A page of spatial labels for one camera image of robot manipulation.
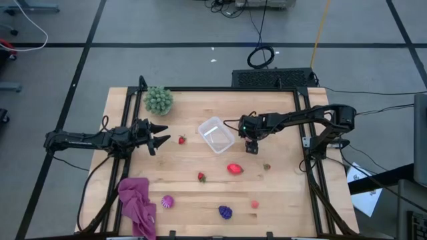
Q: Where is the grey equipment box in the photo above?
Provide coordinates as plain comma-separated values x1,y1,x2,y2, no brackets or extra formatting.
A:
234,0,297,9

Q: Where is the white floor cable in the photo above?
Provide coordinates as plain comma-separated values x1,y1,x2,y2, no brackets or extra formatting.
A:
0,0,49,53

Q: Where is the black cable bundle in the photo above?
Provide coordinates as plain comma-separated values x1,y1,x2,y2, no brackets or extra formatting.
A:
203,0,250,19

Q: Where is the yellow hanging cable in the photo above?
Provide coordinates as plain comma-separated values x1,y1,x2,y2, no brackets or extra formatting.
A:
310,0,332,69

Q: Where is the red object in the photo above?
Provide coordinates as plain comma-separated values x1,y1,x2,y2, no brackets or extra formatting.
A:
0,38,18,61

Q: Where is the black keyboard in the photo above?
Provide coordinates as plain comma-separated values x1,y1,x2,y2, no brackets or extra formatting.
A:
407,210,427,240

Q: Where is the purple toy blackberry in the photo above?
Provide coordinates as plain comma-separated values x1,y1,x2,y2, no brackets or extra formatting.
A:
218,205,234,220

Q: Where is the clear plastic tupperware container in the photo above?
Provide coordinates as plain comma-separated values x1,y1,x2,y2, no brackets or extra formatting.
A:
197,116,236,155

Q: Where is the green potted plant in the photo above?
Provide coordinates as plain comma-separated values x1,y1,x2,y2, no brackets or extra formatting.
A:
143,85,174,117

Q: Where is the black coiled cable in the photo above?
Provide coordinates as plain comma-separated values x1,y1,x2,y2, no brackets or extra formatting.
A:
246,0,276,70

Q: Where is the large red toy pepper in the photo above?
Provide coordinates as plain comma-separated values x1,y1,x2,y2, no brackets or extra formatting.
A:
226,163,245,176

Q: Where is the white paper sheet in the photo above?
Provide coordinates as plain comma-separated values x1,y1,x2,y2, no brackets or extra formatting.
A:
346,162,384,218

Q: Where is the magenta cloth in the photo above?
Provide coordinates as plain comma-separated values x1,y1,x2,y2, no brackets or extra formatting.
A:
117,177,157,240

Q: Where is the black aluminium table frame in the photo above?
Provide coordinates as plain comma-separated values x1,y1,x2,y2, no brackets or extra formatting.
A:
78,75,360,240

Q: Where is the grey furniture foot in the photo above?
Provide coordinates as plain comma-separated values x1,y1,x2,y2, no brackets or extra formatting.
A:
0,0,61,15
0,82,23,93

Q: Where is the black floor cable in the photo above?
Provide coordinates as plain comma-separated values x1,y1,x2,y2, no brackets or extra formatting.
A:
355,103,415,117
322,86,427,96

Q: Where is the dark desk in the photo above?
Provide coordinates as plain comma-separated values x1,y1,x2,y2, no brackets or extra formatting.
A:
348,163,427,240

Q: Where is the black computer case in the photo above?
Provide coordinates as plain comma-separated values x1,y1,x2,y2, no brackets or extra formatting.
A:
231,67,318,89

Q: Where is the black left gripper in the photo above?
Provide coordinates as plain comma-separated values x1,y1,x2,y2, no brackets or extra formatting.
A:
131,117,172,157

